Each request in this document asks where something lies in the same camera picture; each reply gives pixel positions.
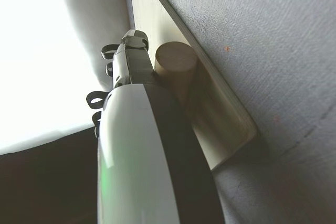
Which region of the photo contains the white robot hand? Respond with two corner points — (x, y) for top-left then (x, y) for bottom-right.
(86, 29), (224, 224)

